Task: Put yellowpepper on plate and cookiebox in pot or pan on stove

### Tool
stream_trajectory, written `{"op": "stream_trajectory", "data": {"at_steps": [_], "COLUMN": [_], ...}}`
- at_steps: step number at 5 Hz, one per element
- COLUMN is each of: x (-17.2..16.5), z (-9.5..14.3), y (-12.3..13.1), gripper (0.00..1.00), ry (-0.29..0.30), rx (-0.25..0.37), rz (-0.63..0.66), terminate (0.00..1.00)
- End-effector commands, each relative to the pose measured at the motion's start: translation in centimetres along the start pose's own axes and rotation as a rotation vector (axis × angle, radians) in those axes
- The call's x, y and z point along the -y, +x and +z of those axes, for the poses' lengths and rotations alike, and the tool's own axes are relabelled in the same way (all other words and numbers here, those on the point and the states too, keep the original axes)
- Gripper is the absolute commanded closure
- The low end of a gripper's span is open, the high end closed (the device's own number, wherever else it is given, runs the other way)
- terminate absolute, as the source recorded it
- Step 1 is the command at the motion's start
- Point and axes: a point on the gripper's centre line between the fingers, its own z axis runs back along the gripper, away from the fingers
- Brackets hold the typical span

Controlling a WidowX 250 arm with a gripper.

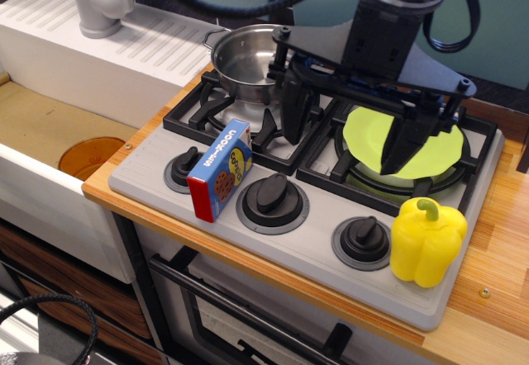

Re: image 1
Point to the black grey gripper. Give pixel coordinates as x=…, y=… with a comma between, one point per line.
x=377, y=46

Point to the yellow toy bell pepper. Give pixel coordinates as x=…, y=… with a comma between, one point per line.
x=426, y=238

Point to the lime green plate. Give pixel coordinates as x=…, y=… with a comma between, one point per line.
x=365, y=132

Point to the black middle stove knob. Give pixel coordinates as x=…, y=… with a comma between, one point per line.
x=272, y=205

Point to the black stove knob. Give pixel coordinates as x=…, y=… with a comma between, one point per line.
x=272, y=205
x=362, y=243
x=178, y=168

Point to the stainless steel pot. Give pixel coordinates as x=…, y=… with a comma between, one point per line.
x=241, y=58

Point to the black right stove knob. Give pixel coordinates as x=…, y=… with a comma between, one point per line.
x=362, y=243

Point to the grey toy stove top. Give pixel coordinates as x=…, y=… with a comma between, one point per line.
x=306, y=250

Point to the black left stove knob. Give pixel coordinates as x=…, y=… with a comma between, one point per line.
x=178, y=168

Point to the black left burner grate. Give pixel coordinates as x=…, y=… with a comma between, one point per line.
x=207, y=109

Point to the black burner grate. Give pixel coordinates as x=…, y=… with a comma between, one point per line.
x=330, y=166
x=207, y=109

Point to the black right burner grate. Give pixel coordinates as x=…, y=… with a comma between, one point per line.
x=330, y=166

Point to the blue cookie box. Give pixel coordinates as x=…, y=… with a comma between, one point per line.
x=220, y=171

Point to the oven door with window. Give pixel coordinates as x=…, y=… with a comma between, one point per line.
x=201, y=325

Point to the orange sink drain disc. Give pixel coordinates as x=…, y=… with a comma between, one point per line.
x=84, y=158

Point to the grey toy faucet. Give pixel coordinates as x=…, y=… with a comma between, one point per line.
x=102, y=18

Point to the white toy sink unit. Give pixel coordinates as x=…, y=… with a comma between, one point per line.
x=61, y=88

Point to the wooden drawer front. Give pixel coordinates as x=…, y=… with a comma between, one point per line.
x=40, y=268

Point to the black oven door handle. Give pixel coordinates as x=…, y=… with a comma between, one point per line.
x=176, y=270

